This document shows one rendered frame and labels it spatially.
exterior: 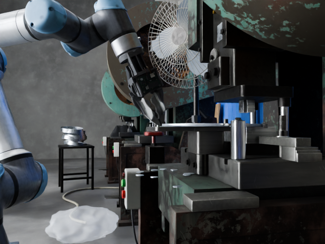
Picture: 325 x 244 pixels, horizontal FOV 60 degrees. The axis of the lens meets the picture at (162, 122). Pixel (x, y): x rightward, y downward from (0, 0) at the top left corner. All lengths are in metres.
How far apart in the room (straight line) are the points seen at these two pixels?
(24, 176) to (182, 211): 0.50
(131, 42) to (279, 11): 0.39
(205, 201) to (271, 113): 0.61
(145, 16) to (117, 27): 1.52
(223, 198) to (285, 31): 0.32
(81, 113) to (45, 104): 0.86
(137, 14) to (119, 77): 0.49
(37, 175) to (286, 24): 0.75
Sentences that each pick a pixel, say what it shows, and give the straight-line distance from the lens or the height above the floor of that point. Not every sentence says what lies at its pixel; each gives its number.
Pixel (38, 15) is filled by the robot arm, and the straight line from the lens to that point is 0.69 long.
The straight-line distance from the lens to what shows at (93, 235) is 2.03.
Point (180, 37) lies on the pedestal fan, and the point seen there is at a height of 1.28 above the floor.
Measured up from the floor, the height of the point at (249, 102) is 0.85.
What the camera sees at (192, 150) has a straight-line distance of 0.81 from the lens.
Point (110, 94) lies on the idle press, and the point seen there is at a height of 1.22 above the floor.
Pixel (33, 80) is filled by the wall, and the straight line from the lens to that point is 7.64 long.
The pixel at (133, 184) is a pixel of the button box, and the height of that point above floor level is 0.58.
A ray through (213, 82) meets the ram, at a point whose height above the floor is 0.91.
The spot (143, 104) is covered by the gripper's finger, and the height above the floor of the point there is 0.84.
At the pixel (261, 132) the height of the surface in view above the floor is 0.76.
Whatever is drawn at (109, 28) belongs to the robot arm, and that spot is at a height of 1.03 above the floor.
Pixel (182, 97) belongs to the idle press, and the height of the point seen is 1.01.
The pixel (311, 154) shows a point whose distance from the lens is 0.68.
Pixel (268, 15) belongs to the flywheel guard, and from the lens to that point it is 0.51.
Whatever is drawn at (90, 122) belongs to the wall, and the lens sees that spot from 7.38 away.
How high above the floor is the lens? 0.78
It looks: 1 degrees up
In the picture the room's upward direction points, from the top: straight up
